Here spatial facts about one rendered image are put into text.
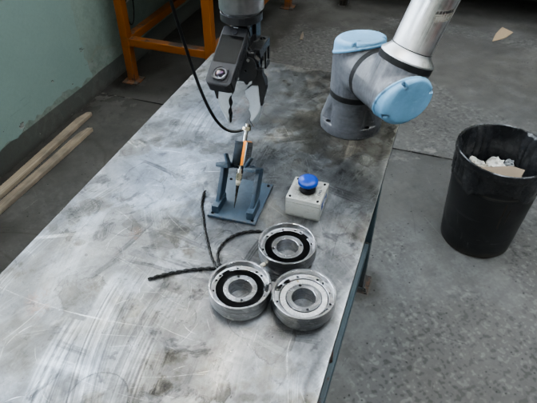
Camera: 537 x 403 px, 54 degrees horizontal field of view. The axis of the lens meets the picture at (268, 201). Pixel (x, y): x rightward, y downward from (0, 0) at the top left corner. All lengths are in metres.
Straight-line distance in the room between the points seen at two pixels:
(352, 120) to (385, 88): 0.19
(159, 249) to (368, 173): 0.48
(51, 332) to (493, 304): 1.56
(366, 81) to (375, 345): 1.00
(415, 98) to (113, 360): 0.75
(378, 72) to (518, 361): 1.17
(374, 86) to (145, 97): 2.15
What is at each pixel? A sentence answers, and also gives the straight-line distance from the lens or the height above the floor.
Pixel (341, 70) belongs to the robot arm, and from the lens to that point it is 1.22.
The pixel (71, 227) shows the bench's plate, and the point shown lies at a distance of 1.10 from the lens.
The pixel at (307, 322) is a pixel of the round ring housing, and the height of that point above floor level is 0.83.
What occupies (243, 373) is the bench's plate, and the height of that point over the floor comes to 0.80.
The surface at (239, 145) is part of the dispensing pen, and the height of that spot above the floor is 0.93.
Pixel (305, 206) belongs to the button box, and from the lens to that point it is 1.03.
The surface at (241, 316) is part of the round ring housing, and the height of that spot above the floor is 0.82.
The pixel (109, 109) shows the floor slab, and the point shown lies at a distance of 3.06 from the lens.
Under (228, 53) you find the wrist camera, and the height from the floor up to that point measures 1.13.
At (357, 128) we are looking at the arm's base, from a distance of 1.27.
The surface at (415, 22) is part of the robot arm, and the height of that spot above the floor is 1.11.
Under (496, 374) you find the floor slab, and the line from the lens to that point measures 1.91.
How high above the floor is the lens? 1.52
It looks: 41 degrees down
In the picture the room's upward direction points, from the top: straight up
